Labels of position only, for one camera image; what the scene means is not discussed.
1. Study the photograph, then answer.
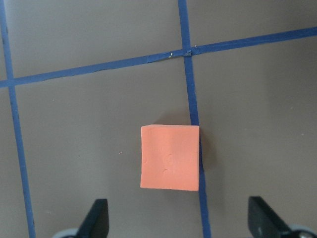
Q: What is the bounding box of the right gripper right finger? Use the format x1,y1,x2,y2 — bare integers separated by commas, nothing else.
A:
248,196,296,238

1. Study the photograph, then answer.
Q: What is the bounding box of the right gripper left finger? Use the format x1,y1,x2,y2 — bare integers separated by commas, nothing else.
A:
77,199,109,238

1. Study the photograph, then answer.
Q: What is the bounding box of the orange foam cube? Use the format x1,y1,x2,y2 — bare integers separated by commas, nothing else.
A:
140,124,200,191

